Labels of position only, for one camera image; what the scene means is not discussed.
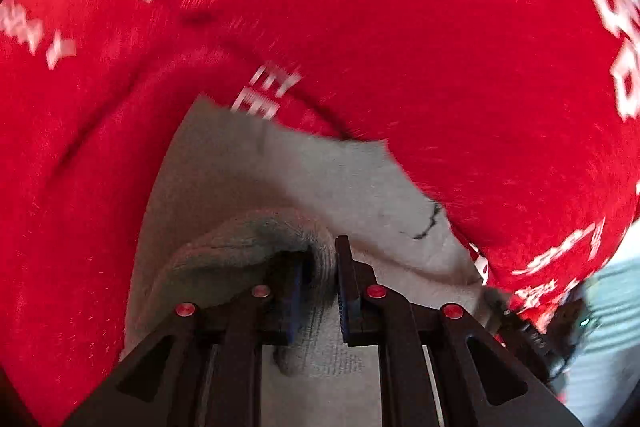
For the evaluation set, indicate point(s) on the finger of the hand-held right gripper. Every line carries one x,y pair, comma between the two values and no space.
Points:
525,339

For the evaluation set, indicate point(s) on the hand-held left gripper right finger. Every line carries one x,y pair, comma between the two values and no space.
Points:
345,307

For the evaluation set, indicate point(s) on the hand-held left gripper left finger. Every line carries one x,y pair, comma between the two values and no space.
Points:
297,302

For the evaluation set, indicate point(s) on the grey knit sweater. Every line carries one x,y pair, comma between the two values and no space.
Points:
225,167

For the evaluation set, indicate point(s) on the light striped cloth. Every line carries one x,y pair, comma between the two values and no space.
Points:
610,347

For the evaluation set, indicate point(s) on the red printed blanket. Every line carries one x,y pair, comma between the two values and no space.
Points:
400,32

